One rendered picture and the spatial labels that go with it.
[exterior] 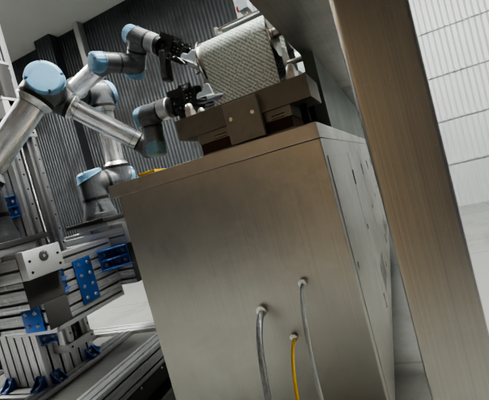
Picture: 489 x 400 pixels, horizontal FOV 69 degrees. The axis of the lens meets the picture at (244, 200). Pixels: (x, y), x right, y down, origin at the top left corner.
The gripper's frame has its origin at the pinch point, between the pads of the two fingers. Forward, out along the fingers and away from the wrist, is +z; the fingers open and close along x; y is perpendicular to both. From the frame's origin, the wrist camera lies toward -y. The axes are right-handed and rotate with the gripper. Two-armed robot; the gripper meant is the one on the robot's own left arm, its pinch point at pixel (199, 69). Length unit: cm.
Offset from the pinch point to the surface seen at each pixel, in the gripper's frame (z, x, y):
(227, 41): 11.0, -8.2, 11.4
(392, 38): 67, -85, 9
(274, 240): 56, -34, -32
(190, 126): 19.3, -27.9, -15.6
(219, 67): 11.6, -8.5, 2.9
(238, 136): 35.2, -29.9, -12.1
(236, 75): 18.5, -8.4, 2.7
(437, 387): 84, -85, -18
